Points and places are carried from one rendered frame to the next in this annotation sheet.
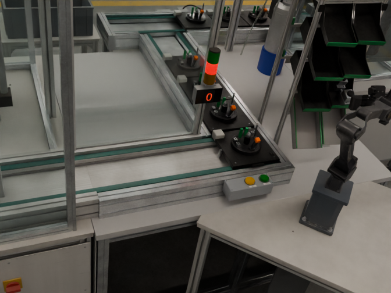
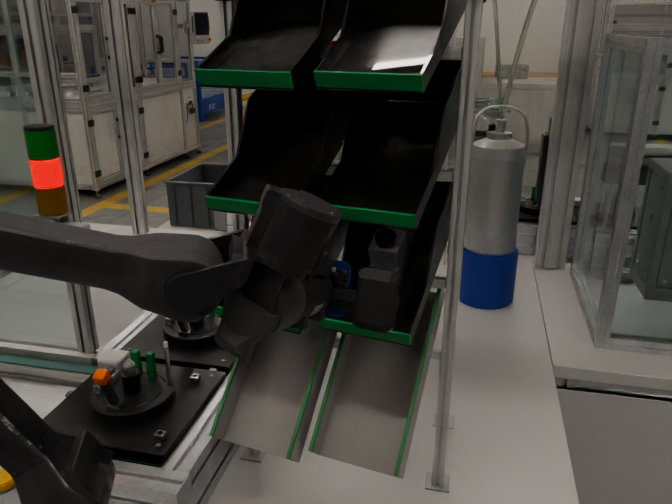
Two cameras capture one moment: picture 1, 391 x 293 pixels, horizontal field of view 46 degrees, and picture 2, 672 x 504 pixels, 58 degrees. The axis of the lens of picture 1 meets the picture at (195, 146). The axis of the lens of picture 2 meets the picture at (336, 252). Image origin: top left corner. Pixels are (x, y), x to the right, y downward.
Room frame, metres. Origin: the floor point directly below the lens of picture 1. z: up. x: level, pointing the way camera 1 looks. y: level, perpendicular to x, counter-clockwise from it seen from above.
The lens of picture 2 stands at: (1.26, -1.08, 1.58)
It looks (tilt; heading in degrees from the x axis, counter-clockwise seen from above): 21 degrees down; 41
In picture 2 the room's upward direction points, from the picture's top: straight up
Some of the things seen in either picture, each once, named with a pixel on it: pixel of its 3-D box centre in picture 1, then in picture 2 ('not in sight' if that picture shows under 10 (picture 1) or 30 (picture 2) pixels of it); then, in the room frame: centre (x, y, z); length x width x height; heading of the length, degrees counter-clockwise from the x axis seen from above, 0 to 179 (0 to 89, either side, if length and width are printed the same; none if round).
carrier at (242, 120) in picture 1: (224, 107); (195, 312); (1.92, -0.11, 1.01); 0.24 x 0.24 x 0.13; 28
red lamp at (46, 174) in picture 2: (211, 67); (46, 171); (1.71, 0.00, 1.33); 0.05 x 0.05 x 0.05
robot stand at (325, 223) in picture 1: (325, 202); not in sight; (1.42, -0.58, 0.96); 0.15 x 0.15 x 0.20; 72
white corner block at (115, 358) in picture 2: (217, 135); (114, 364); (1.73, -0.10, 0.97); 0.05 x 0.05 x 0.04; 28
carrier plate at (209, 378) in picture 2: (245, 147); (134, 404); (1.69, -0.23, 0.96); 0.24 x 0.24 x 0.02; 28
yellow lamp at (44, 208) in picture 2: (209, 77); (51, 199); (1.71, 0.00, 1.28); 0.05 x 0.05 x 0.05
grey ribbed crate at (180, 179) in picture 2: not in sight; (240, 196); (3.20, 1.29, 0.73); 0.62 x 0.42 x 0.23; 118
